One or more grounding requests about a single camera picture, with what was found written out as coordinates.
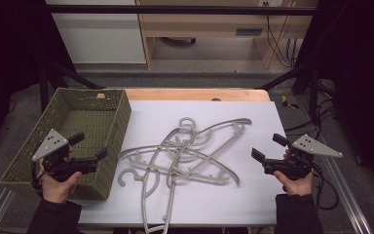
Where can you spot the black horizontal frame bar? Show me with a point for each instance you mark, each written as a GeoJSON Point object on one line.
{"type": "Point", "coordinates": [175, 9]}

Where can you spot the black metal stand strut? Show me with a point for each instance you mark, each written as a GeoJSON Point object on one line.
{"type": "Point", "coordinates": [74, 78]}
{"type": "Point", "coordinates": [302, 73]}

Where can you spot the light wooden desk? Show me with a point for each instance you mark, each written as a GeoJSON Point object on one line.
{"type": "Point", "coordinates": [207, 24]}

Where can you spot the person's left hand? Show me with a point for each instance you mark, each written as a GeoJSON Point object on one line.
{"type": "Point", "coordinates": [58, 188]}

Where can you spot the grey plastic clothes hanger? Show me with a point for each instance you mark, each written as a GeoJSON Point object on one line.
{"type": "Point", "coordinates": [240, 121]}
{"type": "Point", "coordinates": [133, 149]}
{"type": "Point", "coordinates": [172, 201]}
{"type": "Point", "coordinates": [139, 178]}

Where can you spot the person's right hand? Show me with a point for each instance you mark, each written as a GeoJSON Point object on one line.
{"type": "Point", "coordinates": [294, 187]}

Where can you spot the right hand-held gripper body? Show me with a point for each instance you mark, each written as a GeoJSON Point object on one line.
{"type": "Point", "coordinates": [292, 165]}

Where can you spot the yellow and black tool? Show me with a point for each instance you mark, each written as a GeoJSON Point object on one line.
{"type": "Point", "coordinates": [287, 102]}

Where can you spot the black curtain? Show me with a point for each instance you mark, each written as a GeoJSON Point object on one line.
{"type": "Point", "coordinates": [360, 65]}
{"type": "Point", "coordinates": [13, 48]}

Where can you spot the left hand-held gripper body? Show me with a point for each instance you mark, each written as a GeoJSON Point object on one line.
{"type": "Point", "coordinates": [61, 162]}

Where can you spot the green woven basket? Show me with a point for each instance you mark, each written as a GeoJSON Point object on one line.
{"type": "Point", "coordinates": [87, 120]}

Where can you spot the white cabinet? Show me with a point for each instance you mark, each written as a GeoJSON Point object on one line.
{"type": "Point", "coordinates": [99, 35]}

